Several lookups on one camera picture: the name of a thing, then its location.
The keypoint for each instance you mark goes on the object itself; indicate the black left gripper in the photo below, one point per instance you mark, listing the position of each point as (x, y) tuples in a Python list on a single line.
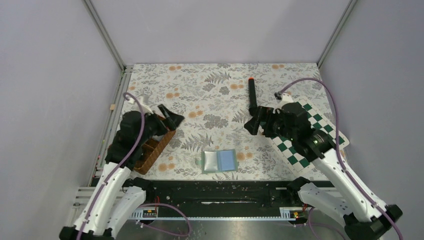
[(171, 122)]

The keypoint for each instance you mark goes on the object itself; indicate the black microphone orange tip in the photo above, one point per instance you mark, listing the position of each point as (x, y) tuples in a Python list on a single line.
[(252, 96)]

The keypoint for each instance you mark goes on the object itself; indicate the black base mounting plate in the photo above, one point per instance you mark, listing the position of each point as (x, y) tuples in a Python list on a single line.
[(204, 197)]

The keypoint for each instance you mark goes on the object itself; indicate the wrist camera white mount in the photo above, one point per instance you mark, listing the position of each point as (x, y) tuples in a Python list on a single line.
[(143, 99), (283, 99)]

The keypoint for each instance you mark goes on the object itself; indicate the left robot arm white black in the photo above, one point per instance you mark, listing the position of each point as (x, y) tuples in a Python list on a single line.
[(104, 216)]

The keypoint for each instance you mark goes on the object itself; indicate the brown wicker basket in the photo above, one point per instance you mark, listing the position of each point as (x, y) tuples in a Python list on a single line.
[(146, 151)]

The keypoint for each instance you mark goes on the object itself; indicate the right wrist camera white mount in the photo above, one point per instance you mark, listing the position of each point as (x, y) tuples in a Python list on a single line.
[(283, 99)]

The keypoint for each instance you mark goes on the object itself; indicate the green white chessboard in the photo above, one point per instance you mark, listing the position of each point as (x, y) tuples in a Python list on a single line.
[(312, 137)]

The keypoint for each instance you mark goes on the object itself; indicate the floral patterned table mat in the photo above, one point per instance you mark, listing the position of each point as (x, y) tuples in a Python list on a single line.
[(213, 98)]

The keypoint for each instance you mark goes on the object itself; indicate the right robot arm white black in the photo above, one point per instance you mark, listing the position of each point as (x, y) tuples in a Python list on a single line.
[(362, 214)]

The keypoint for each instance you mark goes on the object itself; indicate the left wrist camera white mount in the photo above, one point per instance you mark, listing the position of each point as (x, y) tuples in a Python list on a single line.
[(143, 99)]

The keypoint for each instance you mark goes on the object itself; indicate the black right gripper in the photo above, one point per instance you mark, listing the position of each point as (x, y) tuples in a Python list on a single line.
[(265, 114)]

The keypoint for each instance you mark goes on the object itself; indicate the aluminium cable duct rail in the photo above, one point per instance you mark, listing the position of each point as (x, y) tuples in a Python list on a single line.
[(270, 214)]

